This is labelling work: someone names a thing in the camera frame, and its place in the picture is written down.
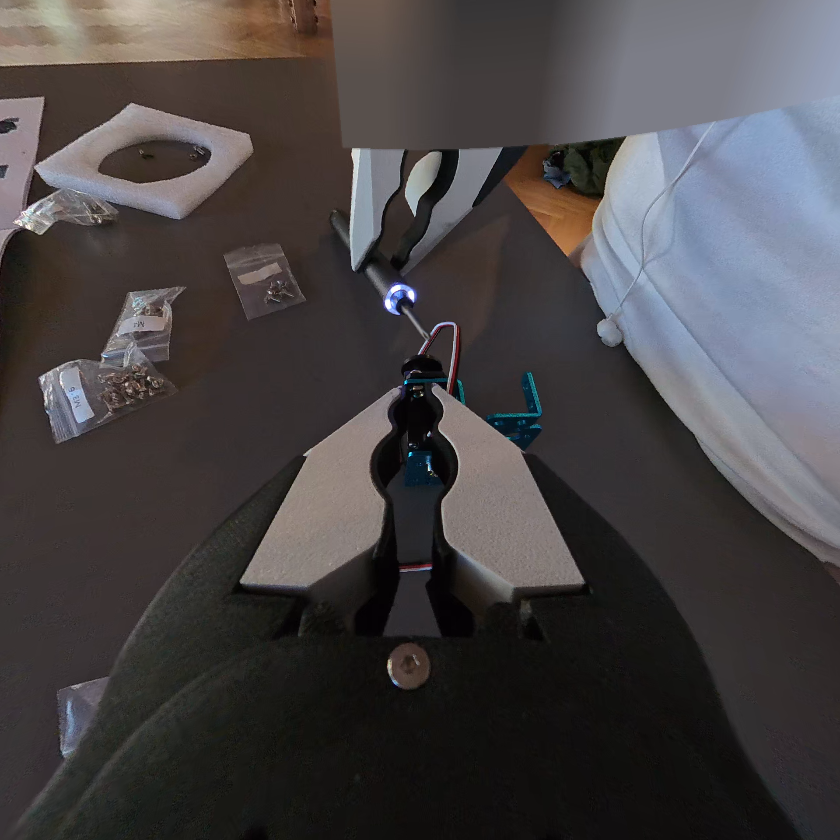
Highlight instruction booklet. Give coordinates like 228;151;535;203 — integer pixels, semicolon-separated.
0;97;46;250

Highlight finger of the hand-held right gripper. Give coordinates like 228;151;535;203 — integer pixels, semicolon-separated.
350;148;409;273
392;148;505;277

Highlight dark grey desk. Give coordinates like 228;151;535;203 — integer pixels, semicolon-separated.
0;56;840;840

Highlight black screwdriver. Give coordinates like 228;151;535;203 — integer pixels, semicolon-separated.
330;209;435;343

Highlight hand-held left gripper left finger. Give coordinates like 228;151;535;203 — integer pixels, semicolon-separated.
239;386;408;634

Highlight white foam piece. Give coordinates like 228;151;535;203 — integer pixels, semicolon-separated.
34;103;255;219

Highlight person's white top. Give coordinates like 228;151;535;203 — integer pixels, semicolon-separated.
577;95;840;565

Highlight clear bag of metal nuts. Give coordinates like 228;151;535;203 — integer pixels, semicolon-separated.
38;357;178;444

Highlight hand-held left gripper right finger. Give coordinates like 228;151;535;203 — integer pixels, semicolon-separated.
430;384;586;631

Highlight servo with blue bracket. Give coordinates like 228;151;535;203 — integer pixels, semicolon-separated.
397;354;544;490

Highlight clear plastic screw bag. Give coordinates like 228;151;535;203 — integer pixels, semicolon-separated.
58;677;109;759
223;244;307;320
13;188;119;235
101;286;186;363

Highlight dark cloth heap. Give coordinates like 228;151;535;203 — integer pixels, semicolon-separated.
543;139;624;198

